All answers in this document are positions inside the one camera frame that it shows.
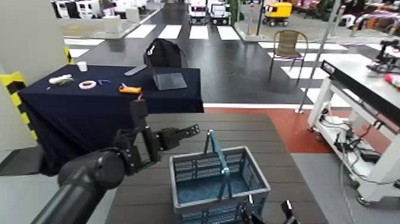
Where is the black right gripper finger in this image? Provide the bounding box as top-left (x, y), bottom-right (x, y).
top-left (280, 200), bottom-right (300, 224)
top-left (240, 194), bottom-right (262, 224)

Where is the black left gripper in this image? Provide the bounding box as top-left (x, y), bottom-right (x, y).
top-left (113, 99), bottom-right (201, 176)

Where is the teal grey folding crate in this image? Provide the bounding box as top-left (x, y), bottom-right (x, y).
top-left (169, 129), bottom-right (271, 224)

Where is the orange hand tool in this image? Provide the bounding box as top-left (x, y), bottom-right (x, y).
top-left (118, 82), bottom-right (143, 95)

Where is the dark grey laptop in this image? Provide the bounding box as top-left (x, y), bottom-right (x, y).
top-left (151, 67), bottom-right (189, 92)

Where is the grey flat bar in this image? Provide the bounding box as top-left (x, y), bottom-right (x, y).
top-left (124, 64), bottom-right (148, 77)

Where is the black backpack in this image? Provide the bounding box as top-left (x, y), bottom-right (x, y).
top-left (142, 38), bottom-right (190, 69)

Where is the navy tablecloth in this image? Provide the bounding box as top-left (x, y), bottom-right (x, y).
top-left (18, 64), bottom-right (205, 178)

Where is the pink white tape roll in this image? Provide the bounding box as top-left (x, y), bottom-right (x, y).
top-left (78, 80), bottom-right (98, 91)

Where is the black power box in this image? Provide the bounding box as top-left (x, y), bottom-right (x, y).
top-left (358, 148), bottom-right (383, 164)

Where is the white crumpled glove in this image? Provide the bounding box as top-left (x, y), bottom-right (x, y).
top-left (48, 73), bottom-right (75, 86)

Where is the white square plinth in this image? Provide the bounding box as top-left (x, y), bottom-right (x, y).
top-left (102, 15), bottom-right (124, 35)

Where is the yellow black hazard strip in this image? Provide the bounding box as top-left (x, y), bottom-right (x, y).
top-left (0, 71), bottom-right (40, 144)
top-left (63, 46), bottom-right (75, 66)

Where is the white delivery robot vehicle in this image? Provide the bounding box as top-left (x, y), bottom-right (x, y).
top-left (207, 0), bottom-right (232, 26)
top-left (187, 0), bottom-right (208, 26)

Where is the white workbench with black edge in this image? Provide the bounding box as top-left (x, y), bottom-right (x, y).
top-left (307, 54), bottom-right (400, 208)

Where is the brown wicker metal chair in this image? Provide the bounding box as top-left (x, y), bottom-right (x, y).
top-left (268, 29), bottom-right (310, 85)

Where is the silver metal pole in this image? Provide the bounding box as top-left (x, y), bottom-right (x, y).
top-left (294, 0), bottom-right (343, 114)

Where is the yellow delivery robot vehicle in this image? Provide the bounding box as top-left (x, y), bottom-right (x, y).
top-left (261, 1), bottom-right (293, 28)

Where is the red round object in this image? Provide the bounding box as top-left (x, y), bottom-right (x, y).
top-left (383, 73), bottom-right (400, 89)

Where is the black cable bundle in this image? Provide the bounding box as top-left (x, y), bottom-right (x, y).
top-left (321, 114), bottom-right (383, 163)

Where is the dark thin post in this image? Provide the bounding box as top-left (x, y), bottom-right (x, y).
top-left (255, 0), bottom-right (267, 37)

